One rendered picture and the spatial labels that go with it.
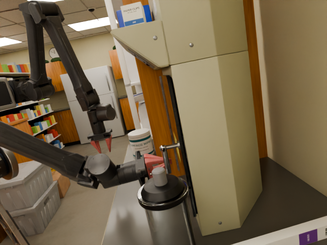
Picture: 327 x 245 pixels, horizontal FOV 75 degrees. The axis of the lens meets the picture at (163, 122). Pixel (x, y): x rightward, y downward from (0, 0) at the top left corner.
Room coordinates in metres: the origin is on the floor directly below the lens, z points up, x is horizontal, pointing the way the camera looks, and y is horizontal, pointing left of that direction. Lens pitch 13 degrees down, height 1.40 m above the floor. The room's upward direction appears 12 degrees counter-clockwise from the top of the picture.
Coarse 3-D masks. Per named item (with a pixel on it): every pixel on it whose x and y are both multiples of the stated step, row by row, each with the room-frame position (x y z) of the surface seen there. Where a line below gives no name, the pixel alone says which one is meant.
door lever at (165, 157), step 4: (164, 144) 0.56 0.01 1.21; (172, 144) 0.55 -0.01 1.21; (176, 144) 0.55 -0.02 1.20; (160, 148) 0.55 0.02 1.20; (164, 148) 0.55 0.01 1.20; (168, 148) 0.55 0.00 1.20; (164, 152) 0.55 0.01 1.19; (164, 156) 0.55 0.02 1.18; (164, 160) 0.55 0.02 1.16; (168, 160) 0.55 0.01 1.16; (164, 164) 0.55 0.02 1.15; (168, 164) 0.55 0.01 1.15; (168, 168) 0.55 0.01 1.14; (168, 172) 0.56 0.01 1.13
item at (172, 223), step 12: (180, 192) 0.38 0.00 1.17; (144, 204) 0.37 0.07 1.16; (156, 204) 0.36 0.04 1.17; (180, 204) 0.37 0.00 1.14; (156, 216) 0.36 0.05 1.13; (168, 216) 0.36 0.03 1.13; (180, 216) 0.37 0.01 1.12; (156, 228) 0.37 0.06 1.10; (168, 228) 0.36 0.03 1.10; (180, 228) 0.36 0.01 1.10; (156, 240) 0.37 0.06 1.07; (168, 240) 0.36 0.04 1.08; (180, 240) 0.36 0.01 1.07; (192, 240) 0.38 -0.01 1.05
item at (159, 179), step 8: (160, 168) 0.41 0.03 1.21; (160, 176) 0.39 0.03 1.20; (168, 176) 0.43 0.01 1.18; (176, 176) 0.42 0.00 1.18; (152, 184) 0.41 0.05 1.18; (160, 184) 0.39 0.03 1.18; (168, 184) 0.39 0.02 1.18; (176, 184) 0.39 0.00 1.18; (144, 192) 0.39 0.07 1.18; (152, 192) 0.38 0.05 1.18; (160, 192) 0.37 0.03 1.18; (168, 192) 0.37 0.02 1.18; (176, 192) 0.37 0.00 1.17; (152, 200) 0.37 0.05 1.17; (160, 200) 0.36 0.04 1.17
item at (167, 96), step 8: (168, 80) 0.51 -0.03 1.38; (168, 88) 0.52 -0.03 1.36; (168, 96) 0.57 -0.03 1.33; (168, 104) 0.64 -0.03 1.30; (168, 112) 0.73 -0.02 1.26; (176, 112) 0.51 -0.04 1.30; (176, 120) 0.51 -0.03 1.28; (176, 128) 0.52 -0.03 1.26; (176, 136) 0.57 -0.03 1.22; (176, 152) 0.74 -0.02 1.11; (184, 160) 0.51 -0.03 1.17; (184, 168) 0.51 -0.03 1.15; (184, 176) 0.56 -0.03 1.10; (192, 200) 0.51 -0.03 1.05; (192, 208) 0.51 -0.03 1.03
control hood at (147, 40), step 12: (144, 24) 0.50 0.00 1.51; (156, 24) 0.50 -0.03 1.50; (120, 36) 0.50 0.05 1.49; (132, 36) 0.50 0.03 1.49; (144, 36) 0.50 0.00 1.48; (156, 36) 0.50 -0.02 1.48; (132, 48) 0.50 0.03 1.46; (144, 48) 0.50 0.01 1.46; (156, 48) 0.50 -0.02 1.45; (156, 60) 0.50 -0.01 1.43; (168, 60) 0.51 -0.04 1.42
